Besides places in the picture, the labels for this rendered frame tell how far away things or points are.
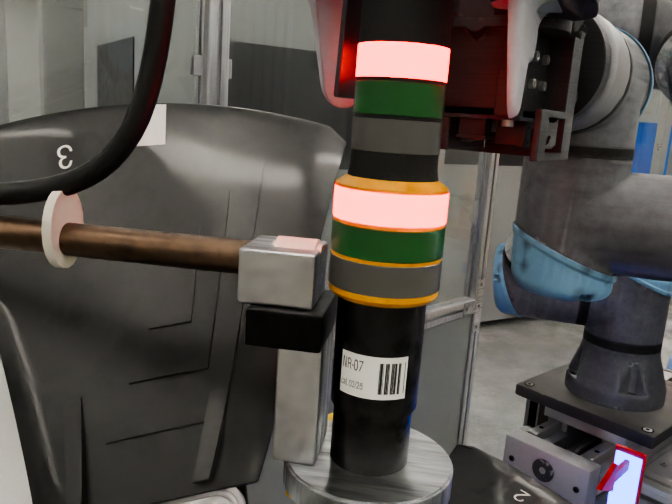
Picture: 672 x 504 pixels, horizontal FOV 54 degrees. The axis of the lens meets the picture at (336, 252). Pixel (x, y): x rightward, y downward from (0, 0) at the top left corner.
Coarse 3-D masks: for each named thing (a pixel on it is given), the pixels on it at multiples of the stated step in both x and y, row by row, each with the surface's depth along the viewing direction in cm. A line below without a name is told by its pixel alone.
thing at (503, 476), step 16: (464, 448) 53; (464, 464) 51; (480, 464) 51; (496, 464) 52; (464, 480) 49; (480, 480) 49; (496, 480) 50; (512, 480) 50; (528, 480) 51; (464, 496) 47; (480, 496) 47; (496, 496) 48; (544, 496) 49; (560, 496) 50
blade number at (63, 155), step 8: (80, 136) 38; (48, 144) 37; (56, 144) 37; (64, 144) 37; (72, 144) 37; (80, 144) 38; (48, 152) 37; (56, 152) 37; (64, 152) 37; (72, 152) 37; (80, 152) 37; (48, 160) 37; (56, 160) 37; (64, 160) 37; (72, 160) 37; (80, 160) 37; (48, 168) 37; (56, 168) 37; (64, 168) 37; (72, 168) 37
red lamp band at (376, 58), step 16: (368, 48) 23; (384, 48) 23; (400, 48) 22; (416, 48) 22; (432, 48) 23; (448, 48) 23; (368, 64) 23; (384, 64) 23; (400, 64) 23; (416, 64) 23; (432, 64) 23; (448, 64) 24
